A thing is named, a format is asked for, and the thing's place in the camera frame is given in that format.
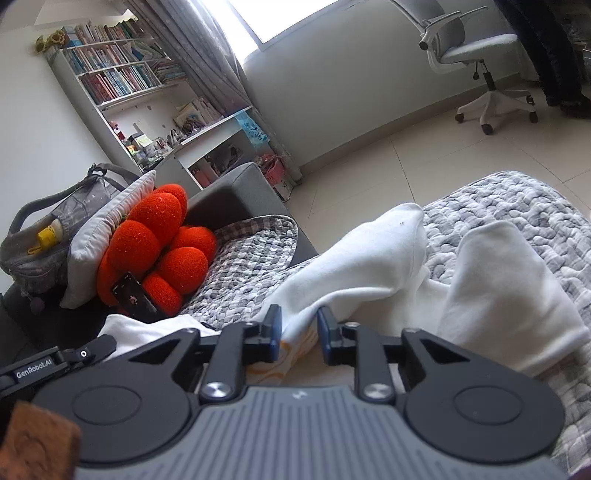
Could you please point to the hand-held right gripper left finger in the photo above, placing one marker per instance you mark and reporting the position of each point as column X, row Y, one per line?
column 275, row 332

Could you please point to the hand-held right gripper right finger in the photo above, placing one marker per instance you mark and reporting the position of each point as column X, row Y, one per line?
column 325, row 332

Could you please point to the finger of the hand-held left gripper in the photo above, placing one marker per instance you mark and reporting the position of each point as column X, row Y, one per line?
column 90, row 353

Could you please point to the white printed t-shirt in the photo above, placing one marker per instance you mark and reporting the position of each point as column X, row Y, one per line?
column 369, row 267

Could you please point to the grey shoulder bag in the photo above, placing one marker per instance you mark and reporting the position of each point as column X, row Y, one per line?
column 27, row 244

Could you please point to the grey pompom charm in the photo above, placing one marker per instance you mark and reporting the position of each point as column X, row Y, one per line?
column 35, row 303

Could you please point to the black smartphone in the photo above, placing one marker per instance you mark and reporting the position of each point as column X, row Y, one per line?
column 134, row 297

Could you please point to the brown fuzzy cloth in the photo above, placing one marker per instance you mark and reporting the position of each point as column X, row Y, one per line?
column 37, row 443

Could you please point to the grey checked quilted mat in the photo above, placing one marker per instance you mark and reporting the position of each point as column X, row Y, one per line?
column 240, row 258

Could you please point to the white ruffled pillow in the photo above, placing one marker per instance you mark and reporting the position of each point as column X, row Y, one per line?
column 87, row 249

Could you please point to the yellow bottle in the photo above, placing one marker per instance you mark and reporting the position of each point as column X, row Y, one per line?
column 46, row 237

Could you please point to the orange knot cushion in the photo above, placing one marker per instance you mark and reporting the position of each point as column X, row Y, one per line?
column 152, row 217

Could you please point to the pink basket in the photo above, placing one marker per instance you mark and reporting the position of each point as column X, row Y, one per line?
column 272, row 170

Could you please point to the white desk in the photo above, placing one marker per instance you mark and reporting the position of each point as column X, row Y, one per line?
column 212, row 136

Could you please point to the blue patterned cloth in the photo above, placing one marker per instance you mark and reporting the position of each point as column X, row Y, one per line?
column 249, row 127

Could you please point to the cluster of small desk items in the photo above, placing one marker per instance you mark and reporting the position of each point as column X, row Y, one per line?
column 143, row 147

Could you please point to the grey quilted blanket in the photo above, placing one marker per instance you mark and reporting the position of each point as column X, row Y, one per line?
column 508, row 207

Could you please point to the pile of picture books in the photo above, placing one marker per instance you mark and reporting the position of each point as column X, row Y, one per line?
column 196, row 113

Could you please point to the white bookshelf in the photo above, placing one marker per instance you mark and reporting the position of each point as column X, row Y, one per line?
column 57, row 83

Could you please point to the rows of books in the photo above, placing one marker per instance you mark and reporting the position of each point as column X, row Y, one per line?
column 115, row 78

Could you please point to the grey curtain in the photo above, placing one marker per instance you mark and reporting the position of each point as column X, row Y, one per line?
column 207, row 55

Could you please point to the wide window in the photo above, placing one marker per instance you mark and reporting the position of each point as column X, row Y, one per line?
column 277, row 18

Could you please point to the white office chair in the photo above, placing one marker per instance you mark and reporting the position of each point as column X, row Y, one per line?
column 466, row 50

